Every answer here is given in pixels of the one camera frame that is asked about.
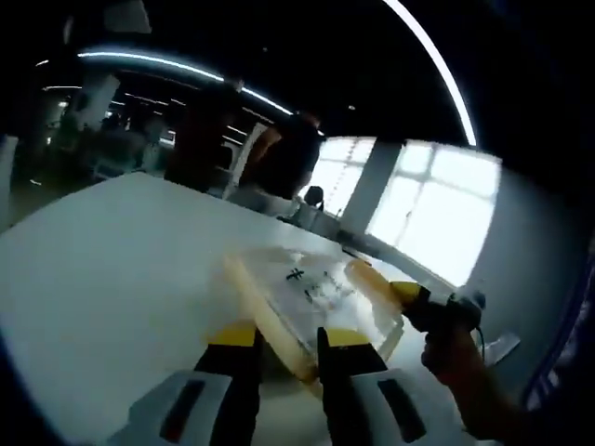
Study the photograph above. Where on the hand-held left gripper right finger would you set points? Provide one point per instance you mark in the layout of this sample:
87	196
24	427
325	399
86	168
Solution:
344	395

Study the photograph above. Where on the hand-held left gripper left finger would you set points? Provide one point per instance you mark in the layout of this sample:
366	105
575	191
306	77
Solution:
232	395

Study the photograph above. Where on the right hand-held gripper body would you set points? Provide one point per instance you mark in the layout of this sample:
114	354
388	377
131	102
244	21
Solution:
455	306

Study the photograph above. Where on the person's right hand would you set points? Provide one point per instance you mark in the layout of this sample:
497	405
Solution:
455	353

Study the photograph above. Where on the clear plastic bag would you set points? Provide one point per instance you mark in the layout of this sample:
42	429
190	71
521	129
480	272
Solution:
504	346

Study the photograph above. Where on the large bright window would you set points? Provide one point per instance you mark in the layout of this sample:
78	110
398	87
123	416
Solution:
432	209

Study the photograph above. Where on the window with blinds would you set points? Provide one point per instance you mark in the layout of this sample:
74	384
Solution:
339	172

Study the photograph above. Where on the ceiling light strip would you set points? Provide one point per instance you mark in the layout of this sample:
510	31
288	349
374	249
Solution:
139	57
447	69

